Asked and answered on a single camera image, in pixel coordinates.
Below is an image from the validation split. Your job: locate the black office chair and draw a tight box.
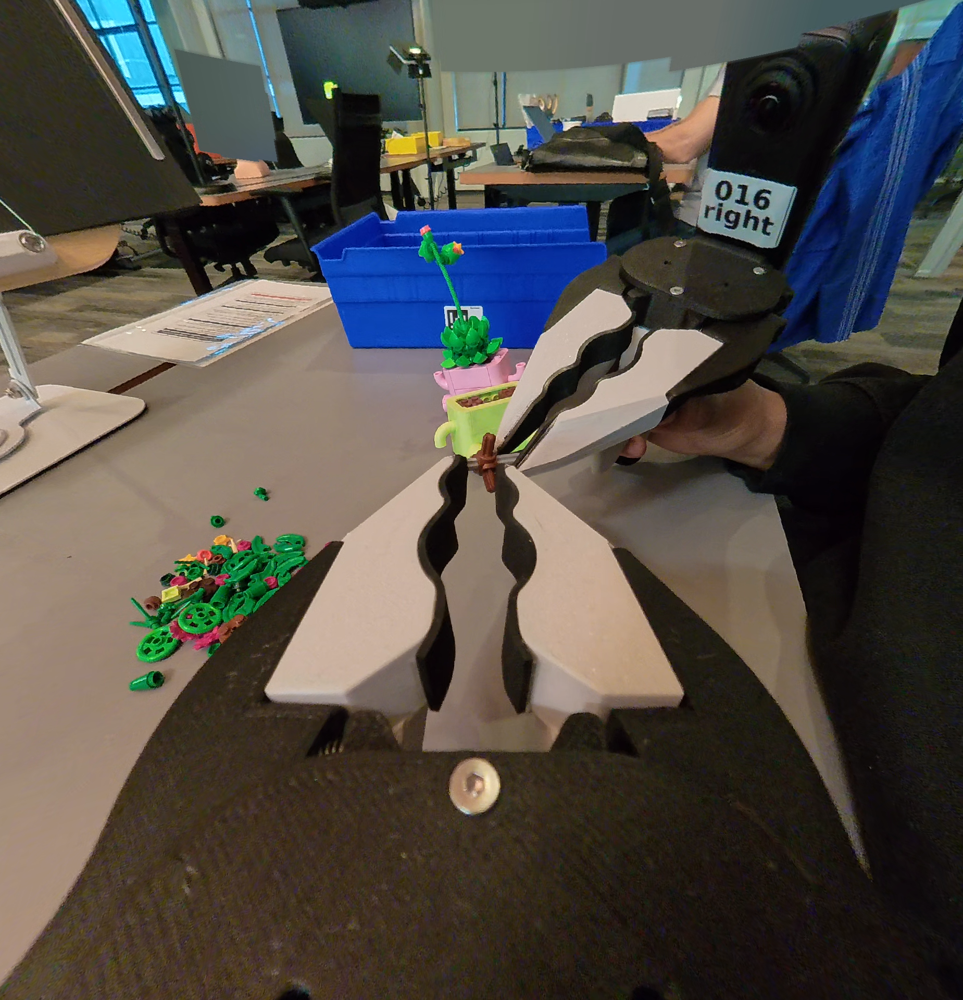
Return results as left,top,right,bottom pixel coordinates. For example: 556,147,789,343
263,89,388,270

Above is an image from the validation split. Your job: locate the black board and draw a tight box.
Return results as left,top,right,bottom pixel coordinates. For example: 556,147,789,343
0,0,203,238

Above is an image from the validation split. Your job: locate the lime green brick planter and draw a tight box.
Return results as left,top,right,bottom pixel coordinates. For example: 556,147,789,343
434,383,541,460

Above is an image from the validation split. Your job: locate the blue plastic bin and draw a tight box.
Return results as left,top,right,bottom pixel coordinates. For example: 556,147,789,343
310,204,609,350

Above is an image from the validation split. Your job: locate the large black monitor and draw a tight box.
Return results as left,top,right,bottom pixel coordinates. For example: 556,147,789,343
276,0,423,126

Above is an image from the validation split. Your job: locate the brown branch with pink flower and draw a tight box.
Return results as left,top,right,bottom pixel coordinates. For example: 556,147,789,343
469,433,504,493

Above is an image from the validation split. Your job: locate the blue striped cloth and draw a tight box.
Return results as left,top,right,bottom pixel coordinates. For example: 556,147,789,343
778,0,963,348

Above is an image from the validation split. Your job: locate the pile of toy brick pieces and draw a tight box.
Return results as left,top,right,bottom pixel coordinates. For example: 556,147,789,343
129,511,310,665

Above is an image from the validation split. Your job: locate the studio light on tripod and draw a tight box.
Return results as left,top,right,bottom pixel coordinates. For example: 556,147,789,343
387,42,435,212

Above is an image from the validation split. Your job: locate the wooden office desk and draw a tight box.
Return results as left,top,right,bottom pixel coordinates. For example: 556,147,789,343
457,159,697,243
199,141,486,212

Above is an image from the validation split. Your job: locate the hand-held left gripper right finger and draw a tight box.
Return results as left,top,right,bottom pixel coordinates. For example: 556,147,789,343
493,467,689,744

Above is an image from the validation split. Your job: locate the person's right forearm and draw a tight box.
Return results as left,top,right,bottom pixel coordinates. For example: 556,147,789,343
727,359,963,563

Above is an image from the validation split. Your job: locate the person's right hand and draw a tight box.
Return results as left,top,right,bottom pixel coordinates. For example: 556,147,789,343
620,381,789,471

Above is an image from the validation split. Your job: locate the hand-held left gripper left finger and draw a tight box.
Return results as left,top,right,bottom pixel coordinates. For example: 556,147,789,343
262,455,470,737

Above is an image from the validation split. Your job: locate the printed paper sheet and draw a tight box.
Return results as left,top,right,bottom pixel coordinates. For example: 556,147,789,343
81,278,333,368

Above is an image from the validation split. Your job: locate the pink brick planter with succulent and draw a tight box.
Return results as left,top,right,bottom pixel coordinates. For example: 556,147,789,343
417,223,529,399

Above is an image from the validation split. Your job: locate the person's black jacket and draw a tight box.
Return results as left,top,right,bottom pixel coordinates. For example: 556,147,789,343
778,266,963,1000

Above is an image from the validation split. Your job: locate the white book stand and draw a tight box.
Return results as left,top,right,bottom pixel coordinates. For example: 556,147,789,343
0,181,148,509

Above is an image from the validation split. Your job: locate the black bag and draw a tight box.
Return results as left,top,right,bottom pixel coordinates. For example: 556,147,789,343
520,123,661,174

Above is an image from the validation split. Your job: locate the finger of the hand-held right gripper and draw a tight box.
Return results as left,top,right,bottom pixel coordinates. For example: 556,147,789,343
516,327,725,475
495,288,637,455

